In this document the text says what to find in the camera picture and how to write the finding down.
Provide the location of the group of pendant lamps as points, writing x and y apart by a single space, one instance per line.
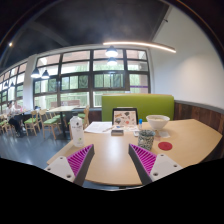
111 52

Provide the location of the green upholstered bench backrest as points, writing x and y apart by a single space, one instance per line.
150 103

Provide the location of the long linear ceiling light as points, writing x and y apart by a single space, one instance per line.
140 44

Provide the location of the white bowl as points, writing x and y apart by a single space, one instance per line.
158 122

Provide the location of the white paper sheet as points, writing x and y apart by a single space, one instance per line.
96 127

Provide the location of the colourful sticker sheet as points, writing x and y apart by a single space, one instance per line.
128 128

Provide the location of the light wooden dining table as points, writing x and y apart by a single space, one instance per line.
61 108

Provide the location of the small dark box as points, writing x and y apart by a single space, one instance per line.
117 132

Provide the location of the person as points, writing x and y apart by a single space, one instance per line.
13 120

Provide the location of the black-framed window wall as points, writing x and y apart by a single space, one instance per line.
91 80

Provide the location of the black-framed tablet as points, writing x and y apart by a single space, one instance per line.
125 116

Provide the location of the dark patterned cup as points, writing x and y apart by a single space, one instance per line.
146 140

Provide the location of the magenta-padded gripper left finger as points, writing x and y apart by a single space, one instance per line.
60 166

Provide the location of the group of green-seated wooden chairs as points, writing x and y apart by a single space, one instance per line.
50 121

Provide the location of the small blue-capped bottle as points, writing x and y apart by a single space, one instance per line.
140 125

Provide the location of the white-labelled black-capped drink bottle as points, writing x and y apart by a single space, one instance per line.
77 133

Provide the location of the flat round red coaster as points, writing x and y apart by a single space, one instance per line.
165 146

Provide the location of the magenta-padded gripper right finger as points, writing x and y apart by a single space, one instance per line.
163 165

